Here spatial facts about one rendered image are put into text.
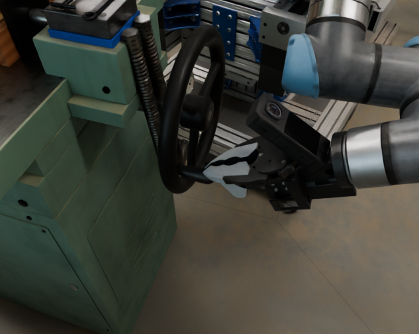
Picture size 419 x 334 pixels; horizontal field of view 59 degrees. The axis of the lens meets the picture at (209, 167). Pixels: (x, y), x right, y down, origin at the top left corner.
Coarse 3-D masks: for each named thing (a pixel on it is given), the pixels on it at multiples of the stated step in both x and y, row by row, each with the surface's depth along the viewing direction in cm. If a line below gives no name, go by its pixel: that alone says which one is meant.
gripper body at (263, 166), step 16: (272, 144) 51; (336, 144) 44; (256, 160) 50; (272, 160) 49; (288, 160) 48; (336, 160) 44; (272, 176) 49; (288, 176) 48; (304, 176) 49; (320, 176) 48; (336, 176) 44; (272, 192) 52; (288, 192) 51; (304, 192) 50; (320, 192) 50; (336, 192) 49; (352, 192) 48; (288, 208) 52; (304, 208) 51
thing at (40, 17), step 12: (0, 0) 53; (12, 0) 54; (24, 0) 56; (36, 0) 58; (48, 0) 61; (12, 12) 54; (24, 12) 57; (36, 12) 57; (12, 24) 55; (24, 24) 57; (36, 24) 58; (12, 36) 57; (24, 36) 58; (24, 48) 58
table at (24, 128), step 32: (160, 0) 81; (32, 64) 59; (0, 96) 54; (32, 96) 54; (64, 96) 57; (0, 128) 49; (32, 128) 52; (0, 160) 47; (32, 160) 53; (0, 192) 48
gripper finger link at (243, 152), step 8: (248, 144) 54; (256, 144) 53; (224, 152) 56; (232, 152) 55; (240, 152) 54; (248, 152) 53; (256, 152) 53; (216, 160) 56; (224, 160) 55; (232, 160) 55; (240, 160) 54; (248, 160) 53
